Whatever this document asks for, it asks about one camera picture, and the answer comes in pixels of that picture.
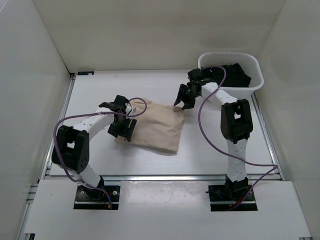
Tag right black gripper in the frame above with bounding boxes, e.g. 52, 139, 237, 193
173, 83, 199, 110

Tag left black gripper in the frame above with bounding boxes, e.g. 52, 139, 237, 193
107, 115, 137, 142

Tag beige trousers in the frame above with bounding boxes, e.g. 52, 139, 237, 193
114, 98, 184, 154

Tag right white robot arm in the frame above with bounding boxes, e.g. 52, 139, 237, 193
174, 79, 253, 200

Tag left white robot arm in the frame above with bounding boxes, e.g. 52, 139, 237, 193
51, 96, 137, 200

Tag black folded trousers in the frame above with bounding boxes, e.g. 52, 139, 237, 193
200, 63, 252, 88

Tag small blue label sticker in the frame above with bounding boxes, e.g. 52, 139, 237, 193
77, 71, 95, 76

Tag white plastic basket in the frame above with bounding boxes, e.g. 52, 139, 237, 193
198, 51, 264, 100

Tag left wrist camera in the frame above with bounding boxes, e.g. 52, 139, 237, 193
114, 95, 136, 115

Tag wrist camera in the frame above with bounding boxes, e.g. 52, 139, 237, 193
114, 95, 136, 115
187, 68, 205, 83

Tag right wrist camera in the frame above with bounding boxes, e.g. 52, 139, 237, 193
187, 68, 205, 83

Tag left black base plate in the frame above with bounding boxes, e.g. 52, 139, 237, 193
73, 185, 121, 210

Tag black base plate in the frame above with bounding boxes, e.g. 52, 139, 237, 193
73, 185, 121, 210
205, 185, 258, 212

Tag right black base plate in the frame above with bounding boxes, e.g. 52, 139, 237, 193
205, 185, 258, 212

